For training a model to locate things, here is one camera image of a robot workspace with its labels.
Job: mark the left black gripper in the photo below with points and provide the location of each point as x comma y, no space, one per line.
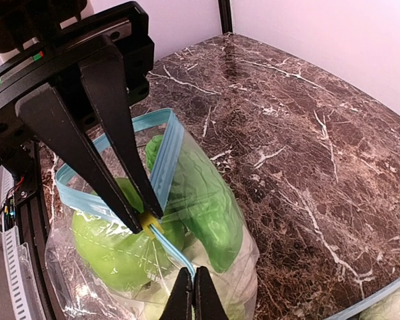
71,72

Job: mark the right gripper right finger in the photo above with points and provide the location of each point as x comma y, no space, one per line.
207,304

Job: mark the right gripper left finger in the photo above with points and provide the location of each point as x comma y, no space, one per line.
179,305

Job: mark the white cauliflower toy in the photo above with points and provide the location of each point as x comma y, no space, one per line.
154,310

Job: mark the green apple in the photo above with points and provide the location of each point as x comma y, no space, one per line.
122,260

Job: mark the clear zip bag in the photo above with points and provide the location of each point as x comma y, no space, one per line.
81,294

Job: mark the green bumpy cucumber toy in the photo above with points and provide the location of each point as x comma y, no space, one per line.
201,203

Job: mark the light blue plastic basket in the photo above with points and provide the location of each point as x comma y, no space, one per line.
367,302

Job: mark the white green cabbage toy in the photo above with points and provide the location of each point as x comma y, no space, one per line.
388,308

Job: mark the white slotted cable duct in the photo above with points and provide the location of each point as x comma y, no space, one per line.
18,275

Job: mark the left black frame post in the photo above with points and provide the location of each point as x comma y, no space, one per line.
225,16

